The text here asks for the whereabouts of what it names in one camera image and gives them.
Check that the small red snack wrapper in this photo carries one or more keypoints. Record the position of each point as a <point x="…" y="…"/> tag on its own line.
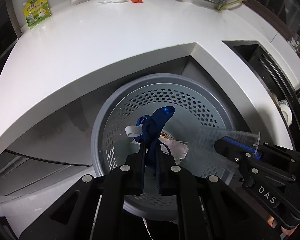
<point x="166" y="136"/>

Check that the black kitchen sink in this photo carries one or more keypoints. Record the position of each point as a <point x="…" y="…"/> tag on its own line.
<point x="263" y="64"/>

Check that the clear plastic cup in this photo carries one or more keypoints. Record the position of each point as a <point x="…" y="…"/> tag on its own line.
<point x="216" y="151"/>

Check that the yellow green seasoning pouch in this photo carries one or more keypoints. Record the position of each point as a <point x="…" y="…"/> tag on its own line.
<point x="35" y="11"/>

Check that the dirty dishes in sink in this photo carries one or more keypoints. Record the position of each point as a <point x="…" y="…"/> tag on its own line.
<point x="285" y="110"/>

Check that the pink paper box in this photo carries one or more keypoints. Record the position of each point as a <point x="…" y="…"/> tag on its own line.
<point x="178" y="149"/>

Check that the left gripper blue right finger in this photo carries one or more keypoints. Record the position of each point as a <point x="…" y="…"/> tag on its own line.
<point x="163" y="159"/>

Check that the grey perforated trash bin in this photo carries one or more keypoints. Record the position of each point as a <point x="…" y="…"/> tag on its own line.
<point x="198" y="105"/>

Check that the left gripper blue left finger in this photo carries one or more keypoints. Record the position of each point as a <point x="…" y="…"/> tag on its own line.
<point x="147" y="140"/>

